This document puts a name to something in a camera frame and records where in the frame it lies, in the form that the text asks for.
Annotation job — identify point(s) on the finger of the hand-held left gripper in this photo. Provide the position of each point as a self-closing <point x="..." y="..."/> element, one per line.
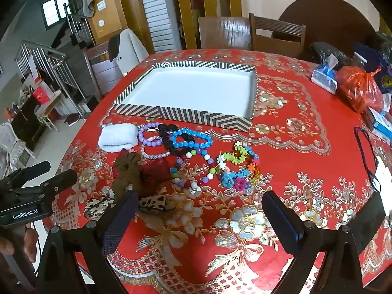
<point x="59" y="179"/>
<point x="27" y="171"/>

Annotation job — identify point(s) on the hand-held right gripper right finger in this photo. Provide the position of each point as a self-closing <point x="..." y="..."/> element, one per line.
<point x="277" y="219"/>

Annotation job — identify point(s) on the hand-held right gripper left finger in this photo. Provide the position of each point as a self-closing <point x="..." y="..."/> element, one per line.
<point x="122" y="220"/>

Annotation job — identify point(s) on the leopard print scrunchie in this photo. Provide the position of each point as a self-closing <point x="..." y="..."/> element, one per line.
<point x="156" y="203"/>

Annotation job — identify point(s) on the brown scrunchie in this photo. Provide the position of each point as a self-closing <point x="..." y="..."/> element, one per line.
<point x="125" y="168"/>

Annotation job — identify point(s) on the red scrunchie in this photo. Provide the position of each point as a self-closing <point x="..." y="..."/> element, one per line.
<point x="156" y="171"/>

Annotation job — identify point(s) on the black scrunchie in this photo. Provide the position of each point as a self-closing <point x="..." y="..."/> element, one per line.
<point x="166" y="129"/>

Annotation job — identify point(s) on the black white striped box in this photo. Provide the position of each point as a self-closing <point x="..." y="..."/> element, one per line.
<point x="190" y="88"/>

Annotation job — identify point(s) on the person's left hand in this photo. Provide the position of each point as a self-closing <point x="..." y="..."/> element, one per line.
<point x="29" y="239"/>

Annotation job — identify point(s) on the white ornate chair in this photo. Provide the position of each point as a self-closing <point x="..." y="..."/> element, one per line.
<point x="12" y="147"/>

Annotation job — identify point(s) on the black cabinet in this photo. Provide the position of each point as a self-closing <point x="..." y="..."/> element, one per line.
<point x="26" y="122"/>

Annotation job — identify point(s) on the white fluffy scrunchie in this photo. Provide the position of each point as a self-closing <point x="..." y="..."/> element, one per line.
<point x="118" y="137"/>

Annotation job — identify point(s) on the black flat pouch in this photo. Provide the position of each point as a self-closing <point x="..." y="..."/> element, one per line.
<point x="370" y="220"/>

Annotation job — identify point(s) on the metal stair railing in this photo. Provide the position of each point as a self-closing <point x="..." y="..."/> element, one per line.
<point x="52" y="58"/>

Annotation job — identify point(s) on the dark wooden chair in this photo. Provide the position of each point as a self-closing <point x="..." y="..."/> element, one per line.
<point x="102" y="70"/>

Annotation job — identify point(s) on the white face mask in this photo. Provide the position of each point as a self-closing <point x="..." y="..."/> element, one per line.
<point x="384" y="171"/>

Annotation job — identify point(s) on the blue cardboard box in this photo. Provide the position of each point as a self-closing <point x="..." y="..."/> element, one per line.
<point x="381" y="125"/>

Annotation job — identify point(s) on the blue tissue pack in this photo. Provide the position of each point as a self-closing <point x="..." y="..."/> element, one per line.
<point x="323" y="78"/>

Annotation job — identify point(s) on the orange plastic bag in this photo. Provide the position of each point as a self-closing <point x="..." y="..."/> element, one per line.
<point x="358" y="88"/>

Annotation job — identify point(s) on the window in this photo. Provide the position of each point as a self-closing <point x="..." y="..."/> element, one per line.
<point x="55" y="9"/>

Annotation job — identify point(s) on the black plastic bag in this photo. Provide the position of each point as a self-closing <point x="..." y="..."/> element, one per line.
<point x="326" y="52"/>

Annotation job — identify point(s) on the wooden slat chair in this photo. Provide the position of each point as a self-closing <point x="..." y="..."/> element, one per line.
<point x="275" y="44"/>

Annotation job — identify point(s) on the grey hanging cloth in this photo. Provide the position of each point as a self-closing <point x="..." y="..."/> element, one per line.
<point x="89" y="3"/>

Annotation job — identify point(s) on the dark blue bag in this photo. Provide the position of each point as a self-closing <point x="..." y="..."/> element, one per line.
<point x="373" y="61"/>

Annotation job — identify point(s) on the white louvre door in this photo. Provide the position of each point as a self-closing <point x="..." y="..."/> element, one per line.
<point x="157" y="12"/>

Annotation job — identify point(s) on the brown leather chair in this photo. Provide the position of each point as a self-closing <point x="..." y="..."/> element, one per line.
<point x="225" y="32"/>

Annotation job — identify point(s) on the dark round wooden board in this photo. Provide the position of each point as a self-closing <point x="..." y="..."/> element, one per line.
<point x="327" y="15"/>

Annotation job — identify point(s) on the white wall switch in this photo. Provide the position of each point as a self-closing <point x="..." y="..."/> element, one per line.
<point x="101" y="5"/>

